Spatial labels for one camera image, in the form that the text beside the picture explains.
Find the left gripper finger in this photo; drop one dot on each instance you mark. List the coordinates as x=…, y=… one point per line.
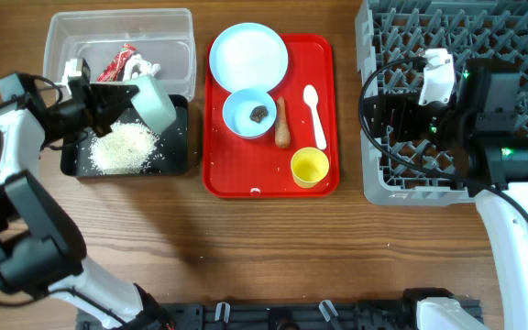
x=103, y=120
x=111, y=99

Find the orange carrot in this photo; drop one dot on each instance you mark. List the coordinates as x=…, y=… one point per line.
x=282, y=132

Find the white rice pile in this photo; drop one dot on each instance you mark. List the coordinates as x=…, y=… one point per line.
x=127, y=149

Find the clear plastic bin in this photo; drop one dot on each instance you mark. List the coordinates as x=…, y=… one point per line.
x=160, y=35

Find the yellow plastic cup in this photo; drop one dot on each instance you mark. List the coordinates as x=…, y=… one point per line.
x=309, y=166

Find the black rectangular tray bin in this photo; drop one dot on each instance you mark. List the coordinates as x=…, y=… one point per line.
x=170, y=157

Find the red snack wrapper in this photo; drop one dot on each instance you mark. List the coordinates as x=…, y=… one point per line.
x=118, y=63

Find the large light blue plate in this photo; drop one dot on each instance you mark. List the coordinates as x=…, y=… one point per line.
x=248, y=56

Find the white tissue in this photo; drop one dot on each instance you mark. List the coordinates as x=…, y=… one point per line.
x=136, y=66

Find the red serving tray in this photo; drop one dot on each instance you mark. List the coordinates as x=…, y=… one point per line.
x=234, y=167

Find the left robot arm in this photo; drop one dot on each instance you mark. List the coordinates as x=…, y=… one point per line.
x=42, y=251

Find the white plastic spoon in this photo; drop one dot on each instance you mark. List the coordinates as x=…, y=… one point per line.
x=311, y=98

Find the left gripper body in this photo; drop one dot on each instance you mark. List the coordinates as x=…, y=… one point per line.
x=72, y=115

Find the dark dried mushroom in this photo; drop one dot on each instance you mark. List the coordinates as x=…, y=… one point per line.
x=258, y=113

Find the green bowl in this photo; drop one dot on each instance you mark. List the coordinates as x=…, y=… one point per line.
x=152, y=103

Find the light blue bowl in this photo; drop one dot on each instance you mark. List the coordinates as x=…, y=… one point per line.
x=237, y=108

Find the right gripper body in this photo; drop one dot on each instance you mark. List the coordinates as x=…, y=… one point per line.
x=434, y=122

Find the grey dishwasher rack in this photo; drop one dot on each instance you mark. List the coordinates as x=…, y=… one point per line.
x=391, y=30

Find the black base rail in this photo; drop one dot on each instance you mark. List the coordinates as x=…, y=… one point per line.
x=383, y=314

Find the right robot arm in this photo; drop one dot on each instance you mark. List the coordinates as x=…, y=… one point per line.
x=472, y=115

